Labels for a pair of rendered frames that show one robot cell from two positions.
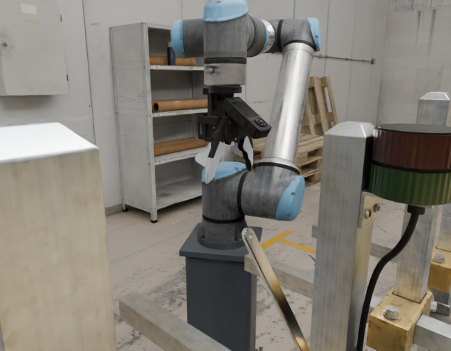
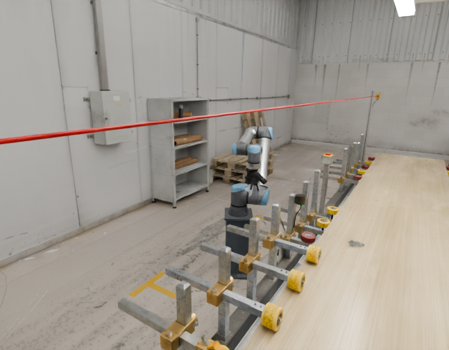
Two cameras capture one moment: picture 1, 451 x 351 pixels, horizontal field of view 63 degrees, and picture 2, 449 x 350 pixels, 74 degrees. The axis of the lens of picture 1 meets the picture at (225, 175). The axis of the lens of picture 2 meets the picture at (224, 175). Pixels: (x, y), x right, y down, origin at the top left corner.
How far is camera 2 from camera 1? 1.51 m
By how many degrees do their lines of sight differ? 10
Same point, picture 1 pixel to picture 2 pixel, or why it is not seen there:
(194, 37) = (240, 151)
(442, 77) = (330, 107)
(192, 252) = (229, 219)
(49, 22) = (125, 103)
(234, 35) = (257, 156)
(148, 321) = not seen: hidden behind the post
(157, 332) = not seen: hidden behind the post
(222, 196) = (240, 197)
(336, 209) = (291, 205)
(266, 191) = (257, 195)
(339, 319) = (291, 221)
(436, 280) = (309, 219)
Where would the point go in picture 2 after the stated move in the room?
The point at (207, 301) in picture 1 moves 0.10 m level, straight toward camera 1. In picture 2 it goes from (234, 237) to (236, 242)
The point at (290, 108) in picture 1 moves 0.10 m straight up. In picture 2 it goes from (264, 164) to (264, 153)
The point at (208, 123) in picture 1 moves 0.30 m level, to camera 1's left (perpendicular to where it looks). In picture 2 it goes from (248, 179) to (208, 180)
